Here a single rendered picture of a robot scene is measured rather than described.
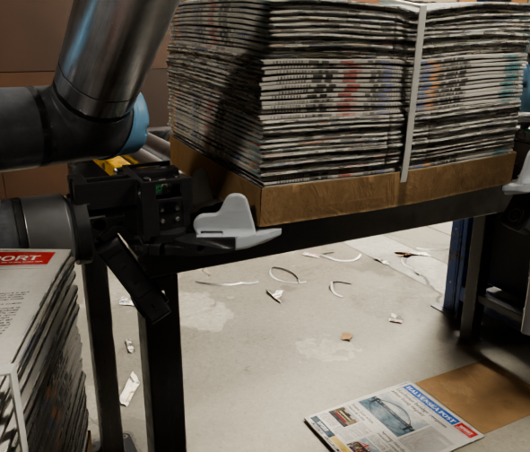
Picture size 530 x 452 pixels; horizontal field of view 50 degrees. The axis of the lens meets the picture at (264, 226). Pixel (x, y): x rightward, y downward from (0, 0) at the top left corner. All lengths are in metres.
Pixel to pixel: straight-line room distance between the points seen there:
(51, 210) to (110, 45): 0.17
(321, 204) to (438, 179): 0.17
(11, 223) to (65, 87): 0.13
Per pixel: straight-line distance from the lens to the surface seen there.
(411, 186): 0.70
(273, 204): 0.59
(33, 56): 3.86
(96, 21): 0.47
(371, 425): 1.61
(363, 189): 0.65
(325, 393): 1.73
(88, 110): 0.53
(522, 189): 0.84
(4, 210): 0.56
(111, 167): 0.81
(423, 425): 1.64
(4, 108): 0.54
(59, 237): 0.55
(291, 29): 0.57
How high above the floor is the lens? 0.98
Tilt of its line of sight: 18 degrees down
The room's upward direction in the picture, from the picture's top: straight up
